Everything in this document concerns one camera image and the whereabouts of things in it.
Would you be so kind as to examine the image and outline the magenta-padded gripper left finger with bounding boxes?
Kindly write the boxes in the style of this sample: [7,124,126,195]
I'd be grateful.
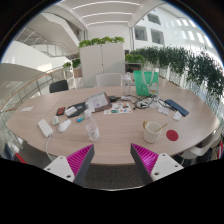
[43,143,96,188]

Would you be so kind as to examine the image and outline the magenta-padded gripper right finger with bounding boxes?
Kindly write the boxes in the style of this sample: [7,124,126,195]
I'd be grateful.
[130,143,185,185]

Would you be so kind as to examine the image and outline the clear plastic water bottle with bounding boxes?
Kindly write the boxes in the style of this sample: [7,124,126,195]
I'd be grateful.
[83,109,101,142]

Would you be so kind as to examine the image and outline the gold spoon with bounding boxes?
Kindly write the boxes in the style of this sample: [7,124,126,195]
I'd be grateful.
[153,123,169,134]

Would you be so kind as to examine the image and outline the flat round red coaster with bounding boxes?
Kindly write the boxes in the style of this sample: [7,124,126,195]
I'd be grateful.
[165,129,180,142]

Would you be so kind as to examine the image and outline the white computer mouse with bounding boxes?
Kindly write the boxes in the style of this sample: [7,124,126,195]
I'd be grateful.
[57,118,72,134]

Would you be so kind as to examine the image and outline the white printed card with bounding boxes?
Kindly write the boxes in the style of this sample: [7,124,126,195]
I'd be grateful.
[64,105,78,117]

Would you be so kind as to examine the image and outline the small red and black case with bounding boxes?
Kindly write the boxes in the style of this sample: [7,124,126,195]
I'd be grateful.
[55,106,66,117]

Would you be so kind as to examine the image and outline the clear plastic package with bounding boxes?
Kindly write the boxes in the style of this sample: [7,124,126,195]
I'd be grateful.
[172,110,183,122]

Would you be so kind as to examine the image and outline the colourful sticker sheet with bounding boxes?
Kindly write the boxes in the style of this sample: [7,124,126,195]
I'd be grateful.
[103,102,133,116]

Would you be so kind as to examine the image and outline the white chair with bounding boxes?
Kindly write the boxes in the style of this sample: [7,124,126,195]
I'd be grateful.
[181,126,223,160]

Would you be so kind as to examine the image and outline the green tote bag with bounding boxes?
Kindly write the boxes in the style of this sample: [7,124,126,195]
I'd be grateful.
[133,70,160,98]

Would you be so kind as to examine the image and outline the tall clear drinking bottle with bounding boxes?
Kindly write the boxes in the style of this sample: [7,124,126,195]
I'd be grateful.
[121,72,133,97]

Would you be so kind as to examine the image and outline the black chair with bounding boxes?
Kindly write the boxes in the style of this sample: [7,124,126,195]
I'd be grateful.
[48,79,70,94]

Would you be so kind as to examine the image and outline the potted green plant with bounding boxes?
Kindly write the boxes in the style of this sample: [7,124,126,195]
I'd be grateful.
[71,58,83,79]

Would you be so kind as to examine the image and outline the white cabinet topped with plants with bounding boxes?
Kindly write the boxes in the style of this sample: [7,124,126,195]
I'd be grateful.
[78,35,127,88]

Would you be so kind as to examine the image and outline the row of green hedge plants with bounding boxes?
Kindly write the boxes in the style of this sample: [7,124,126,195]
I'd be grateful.
[125,45,224,101]

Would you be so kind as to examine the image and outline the ceiling light strips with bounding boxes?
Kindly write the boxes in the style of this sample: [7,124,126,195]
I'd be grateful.
[71,0,141,27]

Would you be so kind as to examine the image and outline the white mug with gold handle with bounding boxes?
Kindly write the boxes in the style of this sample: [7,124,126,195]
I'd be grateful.
[142,120,163,144]

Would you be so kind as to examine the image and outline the white power strip cable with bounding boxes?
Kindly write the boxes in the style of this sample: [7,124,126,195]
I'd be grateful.
[45,134,54,162]

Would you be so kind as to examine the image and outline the tangle of black cables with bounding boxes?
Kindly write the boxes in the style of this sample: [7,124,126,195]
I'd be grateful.
[128,94,168,110]

